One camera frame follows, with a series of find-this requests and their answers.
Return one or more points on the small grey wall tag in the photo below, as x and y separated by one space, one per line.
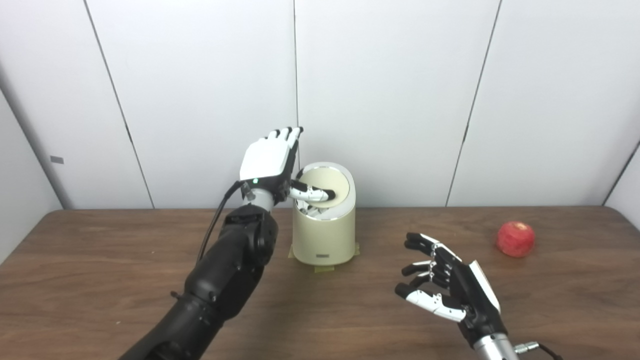
57 160

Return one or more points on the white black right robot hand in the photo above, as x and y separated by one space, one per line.
472 295

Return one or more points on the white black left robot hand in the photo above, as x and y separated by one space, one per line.
265 160

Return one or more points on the red apple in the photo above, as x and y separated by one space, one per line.
515 240

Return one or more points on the cream-colored lidded bin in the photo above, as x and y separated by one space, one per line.
325 235

